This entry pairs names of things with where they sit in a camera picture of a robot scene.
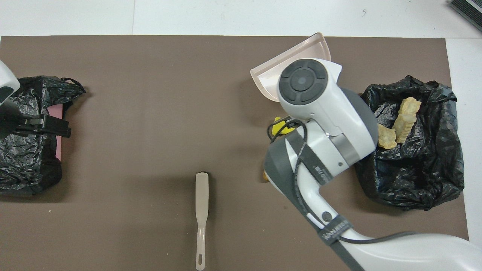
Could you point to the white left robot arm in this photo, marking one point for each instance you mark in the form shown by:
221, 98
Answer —
5, 81

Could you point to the black trash bag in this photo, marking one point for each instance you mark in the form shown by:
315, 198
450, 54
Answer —
26, 165

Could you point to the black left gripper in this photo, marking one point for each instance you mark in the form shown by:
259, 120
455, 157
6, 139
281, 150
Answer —
9, 120

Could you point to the beige dumpling piece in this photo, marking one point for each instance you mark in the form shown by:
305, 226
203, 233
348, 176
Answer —
386, 137
409, 105
404, 128

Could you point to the beige plastic dustpan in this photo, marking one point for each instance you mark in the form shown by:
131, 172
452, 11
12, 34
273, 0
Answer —
271, 73

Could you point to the pink bin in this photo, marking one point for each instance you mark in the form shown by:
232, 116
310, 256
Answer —
58, 150

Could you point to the dark ribbed panel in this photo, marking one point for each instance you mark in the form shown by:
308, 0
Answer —
469, 13

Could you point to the beige hand brush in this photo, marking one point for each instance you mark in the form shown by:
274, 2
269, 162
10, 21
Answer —
202, 195

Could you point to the brown table mat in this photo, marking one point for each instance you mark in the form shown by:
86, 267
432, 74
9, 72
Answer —
150, 75

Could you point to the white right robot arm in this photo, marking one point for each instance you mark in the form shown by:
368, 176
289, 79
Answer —
320, 101

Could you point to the black bag lined bin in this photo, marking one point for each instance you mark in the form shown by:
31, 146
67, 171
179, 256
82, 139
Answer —
421, 173

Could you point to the brown bread roll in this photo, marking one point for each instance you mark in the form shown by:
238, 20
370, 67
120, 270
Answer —
266, 177

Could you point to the yellow sponge piece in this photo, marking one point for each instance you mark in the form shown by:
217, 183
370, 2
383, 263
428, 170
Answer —
280, 128

